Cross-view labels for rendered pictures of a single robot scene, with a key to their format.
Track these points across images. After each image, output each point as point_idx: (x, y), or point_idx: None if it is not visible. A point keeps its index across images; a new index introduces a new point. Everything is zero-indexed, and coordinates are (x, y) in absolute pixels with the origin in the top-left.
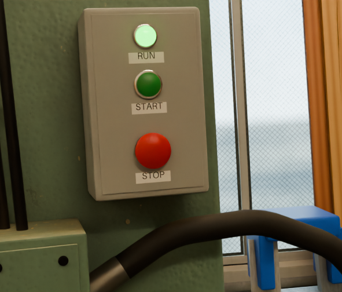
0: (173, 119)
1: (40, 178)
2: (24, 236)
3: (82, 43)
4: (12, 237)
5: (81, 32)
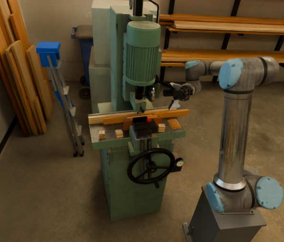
0: None
1: None
2: (158, 49)
3: (154, 21)
4: (159, 49)
5: (154, 20)
